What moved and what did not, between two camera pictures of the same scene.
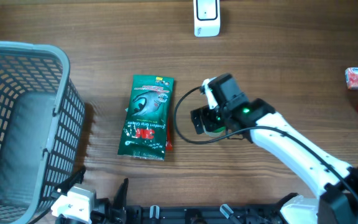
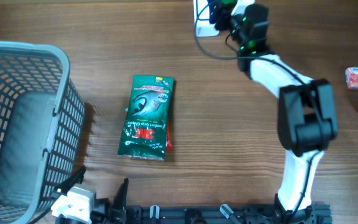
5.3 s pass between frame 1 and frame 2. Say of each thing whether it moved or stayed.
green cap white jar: moved
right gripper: moved
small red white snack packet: stayed
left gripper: stayed
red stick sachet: stayed
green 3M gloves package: stayed
